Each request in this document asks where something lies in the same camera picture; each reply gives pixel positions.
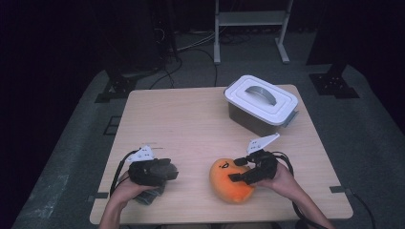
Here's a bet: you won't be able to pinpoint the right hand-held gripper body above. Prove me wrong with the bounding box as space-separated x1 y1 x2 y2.
244 133 281 186

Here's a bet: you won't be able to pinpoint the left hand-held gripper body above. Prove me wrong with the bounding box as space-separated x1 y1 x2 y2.
126 145 161 188

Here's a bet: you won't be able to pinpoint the grey fluffy cloth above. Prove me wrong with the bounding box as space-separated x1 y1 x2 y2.
133 157 180 206

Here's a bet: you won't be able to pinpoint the orange plush toy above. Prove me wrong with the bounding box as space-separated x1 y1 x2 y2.
208 157 257 205

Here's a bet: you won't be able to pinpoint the transparent grey storage box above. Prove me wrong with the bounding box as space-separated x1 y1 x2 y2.
226 101 279 140

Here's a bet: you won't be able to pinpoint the white lid with grey handle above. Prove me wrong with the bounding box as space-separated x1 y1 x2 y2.
224 74 300 129

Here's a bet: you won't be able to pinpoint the person's right hand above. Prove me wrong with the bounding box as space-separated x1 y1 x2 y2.
255 161 300 201

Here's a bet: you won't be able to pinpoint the person's left hand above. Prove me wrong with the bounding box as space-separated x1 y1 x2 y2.
109 171 160 209

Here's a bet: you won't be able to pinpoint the black tape strip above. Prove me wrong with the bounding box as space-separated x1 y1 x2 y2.
329 185 354 197
87 191 110 203

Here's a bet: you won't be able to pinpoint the black stand base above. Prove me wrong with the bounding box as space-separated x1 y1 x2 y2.
95 65 139 104
309 63 361 99

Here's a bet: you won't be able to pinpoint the white metal stand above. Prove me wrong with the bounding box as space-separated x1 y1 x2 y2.
213 0 294 66

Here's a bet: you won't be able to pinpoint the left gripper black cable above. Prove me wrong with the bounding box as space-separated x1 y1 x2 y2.
109 148 141 198

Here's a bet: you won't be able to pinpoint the black floor cable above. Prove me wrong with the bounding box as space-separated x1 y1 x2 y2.
148 55 184 91
187 47 220 88

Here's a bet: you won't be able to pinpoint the thin black cable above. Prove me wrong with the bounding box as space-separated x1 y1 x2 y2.
350 190 377 229

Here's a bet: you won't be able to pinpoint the white floor cables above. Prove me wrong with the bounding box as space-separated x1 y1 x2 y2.
175 29 218 52

